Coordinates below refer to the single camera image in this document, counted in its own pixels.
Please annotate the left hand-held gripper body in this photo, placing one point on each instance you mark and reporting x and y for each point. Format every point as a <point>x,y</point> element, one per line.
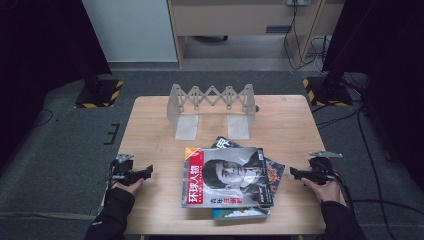
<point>125,171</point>

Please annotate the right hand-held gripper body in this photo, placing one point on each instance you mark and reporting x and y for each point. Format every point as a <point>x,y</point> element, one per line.
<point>321,171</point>

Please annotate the dark illustrated magazine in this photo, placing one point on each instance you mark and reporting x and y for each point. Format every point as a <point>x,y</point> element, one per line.
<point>275,173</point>

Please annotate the grey portrait magazine red label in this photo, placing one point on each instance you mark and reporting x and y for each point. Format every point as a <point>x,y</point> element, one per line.
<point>230,176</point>

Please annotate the blue book with map picture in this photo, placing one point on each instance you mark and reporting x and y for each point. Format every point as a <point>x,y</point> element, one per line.
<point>240,213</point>

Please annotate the grey expandable metal book rack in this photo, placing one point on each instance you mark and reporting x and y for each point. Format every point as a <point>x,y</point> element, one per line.
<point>210,100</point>

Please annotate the person's left hand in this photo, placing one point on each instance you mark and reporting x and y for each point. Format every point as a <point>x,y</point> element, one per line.
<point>128,188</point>

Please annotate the person's right hand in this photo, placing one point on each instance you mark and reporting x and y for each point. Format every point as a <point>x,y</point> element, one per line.
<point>326,192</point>

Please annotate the black stand base yellow stripes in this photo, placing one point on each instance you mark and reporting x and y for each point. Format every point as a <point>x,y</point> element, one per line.
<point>108,96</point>
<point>325,96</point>

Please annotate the dark curtain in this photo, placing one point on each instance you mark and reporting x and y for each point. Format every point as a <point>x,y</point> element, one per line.
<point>393,83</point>
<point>40,66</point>

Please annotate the white panel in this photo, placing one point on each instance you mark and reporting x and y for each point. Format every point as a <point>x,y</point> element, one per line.
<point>130,30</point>

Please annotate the light wooden desk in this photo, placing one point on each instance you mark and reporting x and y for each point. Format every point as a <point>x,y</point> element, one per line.
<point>233,18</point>

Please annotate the white power outlet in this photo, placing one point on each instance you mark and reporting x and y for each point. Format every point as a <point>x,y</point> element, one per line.
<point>298,2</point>

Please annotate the black stand post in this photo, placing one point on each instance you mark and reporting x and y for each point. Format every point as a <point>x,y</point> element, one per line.
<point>335,76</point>
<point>93,83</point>

